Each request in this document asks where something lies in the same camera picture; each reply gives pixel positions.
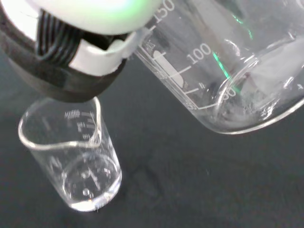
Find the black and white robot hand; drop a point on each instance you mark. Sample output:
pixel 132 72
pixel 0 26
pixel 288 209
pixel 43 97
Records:
pixel 71 21

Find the clear glass beaker holding liquid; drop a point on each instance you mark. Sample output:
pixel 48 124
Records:
pixel 71 171

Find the black bench cloth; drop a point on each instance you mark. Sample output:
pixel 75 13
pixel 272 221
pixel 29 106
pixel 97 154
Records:
pixel 194 180

